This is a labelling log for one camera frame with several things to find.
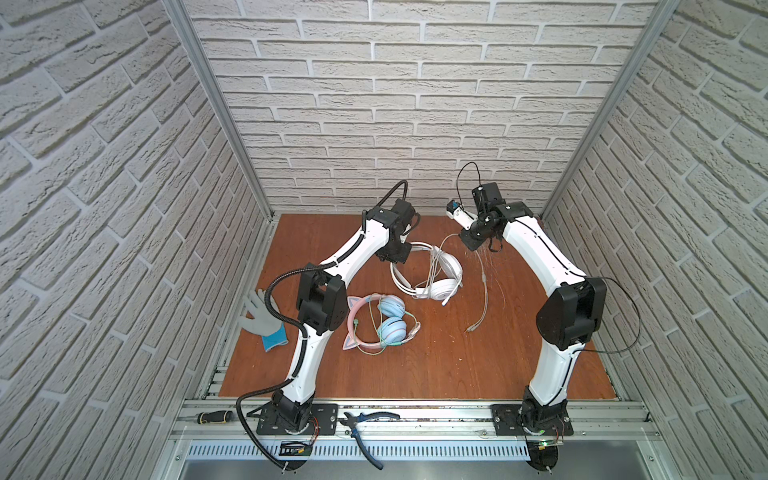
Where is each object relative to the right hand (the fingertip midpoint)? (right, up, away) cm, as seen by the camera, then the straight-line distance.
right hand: (470, 231), depth 89 cm
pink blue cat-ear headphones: (-24, -28, -7) cm, 37 cm away
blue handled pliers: (-34, -48, -16) cm, 61 cm away
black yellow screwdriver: (-68, -47, -17) cm, 85 cm away
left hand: (-21, -7, +3) cm, 23 cm away
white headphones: (-10, -17, -7) cm, 21 cm away
